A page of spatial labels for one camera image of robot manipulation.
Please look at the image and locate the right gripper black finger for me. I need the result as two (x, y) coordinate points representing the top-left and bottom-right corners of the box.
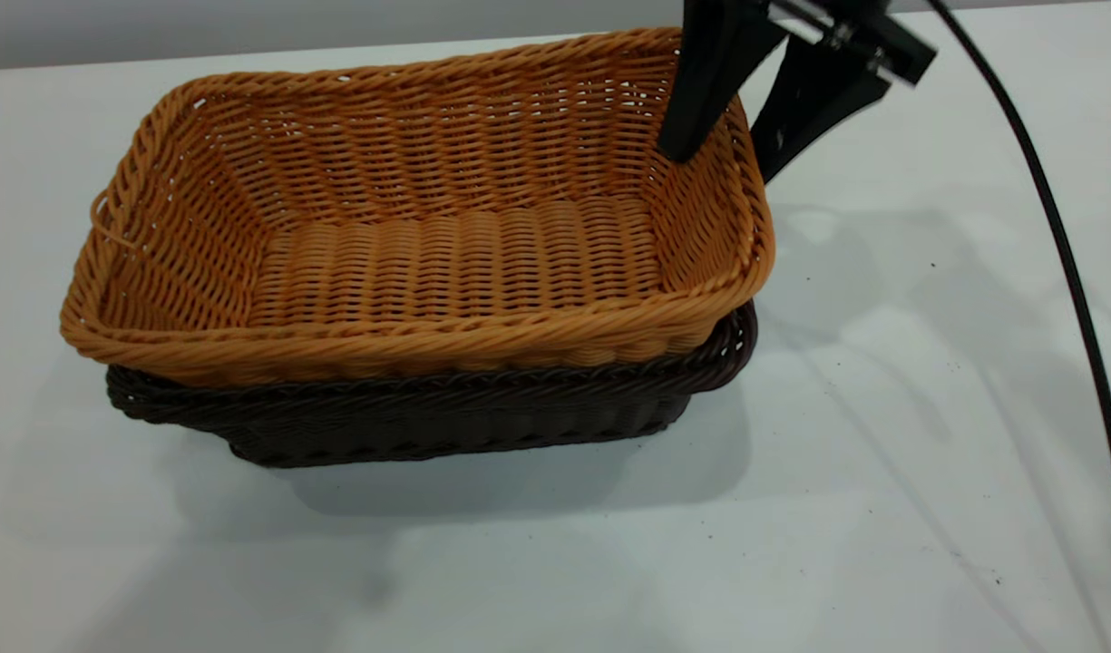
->
(658, 0), (789, 165)
(751, 38), (893, 184)

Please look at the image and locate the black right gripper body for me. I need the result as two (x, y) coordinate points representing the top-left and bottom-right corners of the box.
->
(771, 0), (939, 89)

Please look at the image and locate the orange woven basket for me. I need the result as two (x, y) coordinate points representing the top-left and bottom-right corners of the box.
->
(59, 27), (776, 389)

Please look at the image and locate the black woven basket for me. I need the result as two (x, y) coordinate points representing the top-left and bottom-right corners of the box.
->
(106, 299), (758, 470)

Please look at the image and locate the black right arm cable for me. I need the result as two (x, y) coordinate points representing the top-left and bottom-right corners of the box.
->
(925, 0), (1111, 586)

